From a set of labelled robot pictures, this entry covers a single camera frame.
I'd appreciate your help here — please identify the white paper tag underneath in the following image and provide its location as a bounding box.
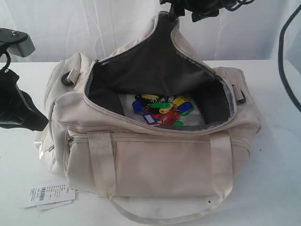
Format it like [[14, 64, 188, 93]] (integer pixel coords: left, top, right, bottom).
[[36, 198, 74, 211]]

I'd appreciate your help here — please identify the colourful key tag bunch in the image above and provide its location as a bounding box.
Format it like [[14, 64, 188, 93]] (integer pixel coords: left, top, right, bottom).
[[132, 94, 194, 126]]

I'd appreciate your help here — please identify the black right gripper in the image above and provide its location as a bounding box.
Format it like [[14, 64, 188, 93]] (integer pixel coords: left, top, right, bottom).
[[159, 0, 223, 23]]

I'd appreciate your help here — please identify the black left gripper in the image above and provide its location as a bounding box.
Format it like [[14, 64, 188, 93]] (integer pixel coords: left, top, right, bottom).
[[0, 69, 48, 131]]

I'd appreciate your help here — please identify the white curtain backdrop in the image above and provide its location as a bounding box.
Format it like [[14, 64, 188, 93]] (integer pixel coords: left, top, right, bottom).
[[0, 0, 300, 62]]

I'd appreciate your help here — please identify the white barcode paper tag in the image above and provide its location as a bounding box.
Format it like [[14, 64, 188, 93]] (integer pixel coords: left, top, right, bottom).
[[20, 181, 76, 208]]

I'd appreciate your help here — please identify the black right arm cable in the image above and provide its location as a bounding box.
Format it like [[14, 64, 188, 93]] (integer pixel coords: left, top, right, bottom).
[[218, 0, 301, 106]]

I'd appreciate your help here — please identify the clear plastic bag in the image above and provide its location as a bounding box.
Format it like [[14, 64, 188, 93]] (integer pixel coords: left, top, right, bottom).
[[119, 94, 205, 126]]

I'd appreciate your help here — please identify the cream duffel bag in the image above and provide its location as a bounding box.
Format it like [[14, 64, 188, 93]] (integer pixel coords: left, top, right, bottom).
[[35, 11, 261, 225]]

